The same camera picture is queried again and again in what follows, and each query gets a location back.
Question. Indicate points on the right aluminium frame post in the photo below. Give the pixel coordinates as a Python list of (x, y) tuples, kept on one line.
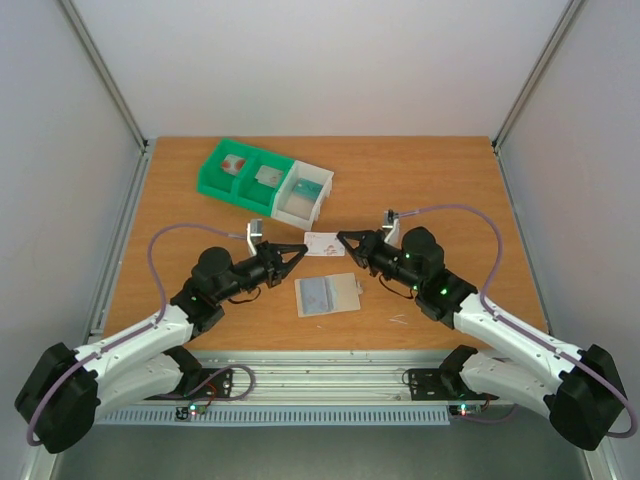
[(568, 17)]

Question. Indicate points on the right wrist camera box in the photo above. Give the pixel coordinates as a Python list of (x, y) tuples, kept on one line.
[(391, 227)]

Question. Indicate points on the right controller board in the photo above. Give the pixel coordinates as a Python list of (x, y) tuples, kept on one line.
[(465, 409)]

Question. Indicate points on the grey card in bin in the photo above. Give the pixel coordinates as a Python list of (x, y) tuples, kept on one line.
[(269, 176)]

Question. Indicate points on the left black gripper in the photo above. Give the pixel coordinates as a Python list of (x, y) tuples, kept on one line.
[(272, 260)]

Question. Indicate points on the green bin far left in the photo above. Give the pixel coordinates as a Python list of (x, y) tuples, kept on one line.
[(213, 182)]

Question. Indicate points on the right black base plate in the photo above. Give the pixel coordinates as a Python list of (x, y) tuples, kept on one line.
[(434, 384)]

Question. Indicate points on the aluminium frame post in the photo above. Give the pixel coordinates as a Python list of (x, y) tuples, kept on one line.
[(568, 17), (78, 25)]

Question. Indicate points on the white bin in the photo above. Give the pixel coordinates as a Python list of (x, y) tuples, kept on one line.
[(300, 197)]

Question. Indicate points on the teal card in bin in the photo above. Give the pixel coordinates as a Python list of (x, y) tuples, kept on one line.
[(308, 189)]

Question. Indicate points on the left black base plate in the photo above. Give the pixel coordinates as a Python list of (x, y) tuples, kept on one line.
[(203, 385)]

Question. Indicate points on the grey slotted cable duct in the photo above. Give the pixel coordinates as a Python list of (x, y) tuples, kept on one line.
[(230, 416)]

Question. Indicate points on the left controller board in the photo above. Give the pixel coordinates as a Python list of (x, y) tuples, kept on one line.
[(187, 413)]

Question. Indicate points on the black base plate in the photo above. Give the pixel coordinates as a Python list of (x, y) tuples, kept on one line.
[(203, 385), (434, 384)]

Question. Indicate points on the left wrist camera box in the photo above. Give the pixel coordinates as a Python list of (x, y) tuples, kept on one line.
[(254, 231)]

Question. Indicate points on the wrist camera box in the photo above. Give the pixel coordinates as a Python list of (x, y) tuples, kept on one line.
[(254, 231), (391, 227)]

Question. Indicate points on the card with red circles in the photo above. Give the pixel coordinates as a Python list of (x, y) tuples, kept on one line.
[(232, 164)]

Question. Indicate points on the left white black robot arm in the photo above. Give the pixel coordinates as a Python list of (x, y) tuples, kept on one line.
[(69, 389)]

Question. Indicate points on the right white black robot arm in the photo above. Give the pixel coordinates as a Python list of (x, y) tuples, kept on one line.
[(578, 390)]

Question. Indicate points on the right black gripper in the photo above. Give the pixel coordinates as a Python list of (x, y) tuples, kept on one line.
[(370, 250)]

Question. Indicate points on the controller board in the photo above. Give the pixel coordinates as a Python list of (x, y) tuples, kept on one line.
[(465, 409), (187, 413)]

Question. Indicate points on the left aluminium frame post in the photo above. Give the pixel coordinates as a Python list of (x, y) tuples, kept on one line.
[(78, 25)]

